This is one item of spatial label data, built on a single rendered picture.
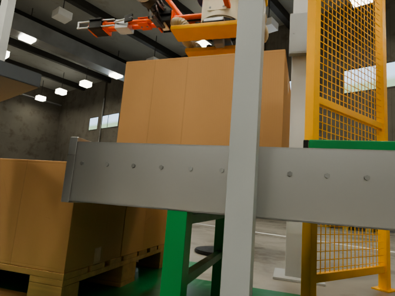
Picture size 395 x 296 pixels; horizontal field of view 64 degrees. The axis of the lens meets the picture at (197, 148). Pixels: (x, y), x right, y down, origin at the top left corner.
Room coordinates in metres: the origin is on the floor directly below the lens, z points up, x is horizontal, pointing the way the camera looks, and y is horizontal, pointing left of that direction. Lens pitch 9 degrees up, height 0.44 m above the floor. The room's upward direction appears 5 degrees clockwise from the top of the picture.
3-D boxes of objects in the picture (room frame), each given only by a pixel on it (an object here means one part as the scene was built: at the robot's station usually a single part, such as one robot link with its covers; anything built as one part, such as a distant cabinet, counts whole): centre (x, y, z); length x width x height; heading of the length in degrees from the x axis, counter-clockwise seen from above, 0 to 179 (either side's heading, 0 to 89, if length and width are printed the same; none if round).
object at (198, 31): (1.16, -0.03, 1.12); 0.34 x 0.10 x 0.05; 73
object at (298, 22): (2.00, -0.67, 1.62); 0.20 x 0.05 x 0.30; 73
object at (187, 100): (1.25, -0.05, 0.75); 0.60 x 0.40 x 0.40; 71
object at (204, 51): (1.34, -0.08, 1.12); 0.34 x 0.10 x 0.05; 73
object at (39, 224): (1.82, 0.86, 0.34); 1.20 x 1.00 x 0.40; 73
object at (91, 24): (1.36, 0.48, 1.22); 0.31 x 0.03 x 0.05; 73
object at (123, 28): (1.38, 0.39, 1.22); 0.07 x 0.07 x 0.04; 73
